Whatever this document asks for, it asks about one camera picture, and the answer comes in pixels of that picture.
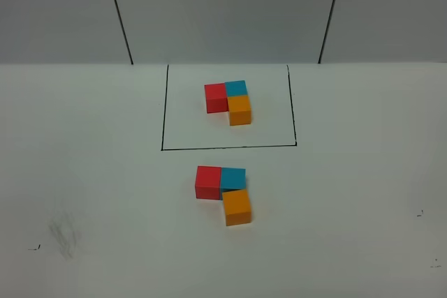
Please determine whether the template orange cube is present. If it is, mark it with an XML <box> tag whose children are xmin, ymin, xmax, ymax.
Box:
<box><xmin>228</xmin><ymin>95</ymin><xmax>252</xmax><ymax>126</ymax></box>

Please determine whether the template red cube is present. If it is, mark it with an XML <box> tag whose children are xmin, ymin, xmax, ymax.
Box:
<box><xmin>204</xmin><ymin>83</ymin><xmax>228</xmax><ymax>114</ymax></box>

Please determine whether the template blue cube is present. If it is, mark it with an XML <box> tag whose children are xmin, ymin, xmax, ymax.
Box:
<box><xmin>224</xmin><ymin>80</ymin><xmax>248</xmax><ymax>97</ymax></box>

